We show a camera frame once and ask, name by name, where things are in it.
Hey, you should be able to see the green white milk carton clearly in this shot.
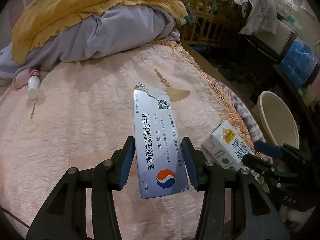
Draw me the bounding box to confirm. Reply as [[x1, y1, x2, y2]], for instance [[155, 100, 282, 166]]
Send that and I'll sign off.
[[202, 120, 254, 171]]

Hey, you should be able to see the white blue medicine box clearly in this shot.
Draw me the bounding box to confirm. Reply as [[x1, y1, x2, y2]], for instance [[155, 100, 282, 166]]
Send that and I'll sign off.
[[133, 82, 189, 199]]

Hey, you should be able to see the white trash bin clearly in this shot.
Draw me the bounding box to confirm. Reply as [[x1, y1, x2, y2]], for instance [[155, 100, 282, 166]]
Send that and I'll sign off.
[[253, 90, 300, 148]]

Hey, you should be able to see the right gloved hand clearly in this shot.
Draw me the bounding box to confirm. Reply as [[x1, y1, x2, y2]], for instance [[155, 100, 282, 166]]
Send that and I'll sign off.
[[279, 205, 315, 233]]

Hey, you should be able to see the blue storage box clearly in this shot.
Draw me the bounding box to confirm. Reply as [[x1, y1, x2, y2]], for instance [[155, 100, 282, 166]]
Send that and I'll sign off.
[[278, 38, 318, 89]]

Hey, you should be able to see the crumpled white plastic bag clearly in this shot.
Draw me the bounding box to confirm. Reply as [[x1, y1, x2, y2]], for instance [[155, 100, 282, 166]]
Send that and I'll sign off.
[[234, 0, 277, 35]]

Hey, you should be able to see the white plastic bottle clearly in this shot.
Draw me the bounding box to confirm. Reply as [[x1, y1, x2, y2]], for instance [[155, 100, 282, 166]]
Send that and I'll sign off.
[[27, 76, 40, 99]]

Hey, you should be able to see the pink small cloth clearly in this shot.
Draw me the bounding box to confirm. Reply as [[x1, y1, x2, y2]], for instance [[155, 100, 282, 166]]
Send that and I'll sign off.
[[12, 67, 41, 89]]

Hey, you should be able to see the wooden crib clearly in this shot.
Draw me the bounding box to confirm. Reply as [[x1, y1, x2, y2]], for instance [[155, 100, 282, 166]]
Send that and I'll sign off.
[[167, 0, 241, 47]]

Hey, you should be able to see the grey folded duvet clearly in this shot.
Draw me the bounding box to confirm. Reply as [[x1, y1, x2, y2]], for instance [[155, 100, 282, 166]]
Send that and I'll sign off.
[[1, 4, 175, 86]]

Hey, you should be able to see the yellow blanket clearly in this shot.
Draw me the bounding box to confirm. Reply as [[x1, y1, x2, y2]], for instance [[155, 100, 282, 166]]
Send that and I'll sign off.
[[11, 0, 188, 63]]

